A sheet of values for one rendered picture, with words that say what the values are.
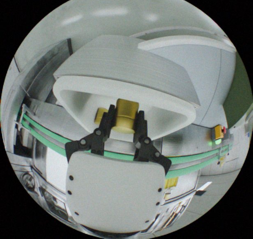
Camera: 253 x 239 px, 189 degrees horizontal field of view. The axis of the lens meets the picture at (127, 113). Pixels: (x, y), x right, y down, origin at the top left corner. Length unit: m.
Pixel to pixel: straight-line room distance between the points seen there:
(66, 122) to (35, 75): 0.56
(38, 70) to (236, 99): 1.03
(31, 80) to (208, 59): 0.88
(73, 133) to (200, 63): 0.42
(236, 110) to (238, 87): 0.06
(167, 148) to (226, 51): 0.30
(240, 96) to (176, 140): 0.26
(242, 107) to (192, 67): 0.17
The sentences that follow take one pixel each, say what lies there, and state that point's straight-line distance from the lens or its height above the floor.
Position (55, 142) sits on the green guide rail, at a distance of 0.43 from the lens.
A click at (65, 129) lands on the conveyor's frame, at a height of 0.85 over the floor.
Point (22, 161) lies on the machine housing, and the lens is 0.92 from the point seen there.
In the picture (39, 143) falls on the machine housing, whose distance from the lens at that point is 0.84.
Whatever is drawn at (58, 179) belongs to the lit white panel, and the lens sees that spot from 0.69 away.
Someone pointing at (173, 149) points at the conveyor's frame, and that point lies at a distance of 0.29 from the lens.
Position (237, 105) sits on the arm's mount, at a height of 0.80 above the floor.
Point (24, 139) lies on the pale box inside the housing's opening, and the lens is 0.99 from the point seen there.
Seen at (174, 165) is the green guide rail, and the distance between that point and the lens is 0.33.
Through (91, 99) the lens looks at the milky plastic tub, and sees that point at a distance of 0.20.
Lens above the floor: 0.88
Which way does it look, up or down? 26 degrees down
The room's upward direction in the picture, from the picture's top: 171 degrees counter-clockwise
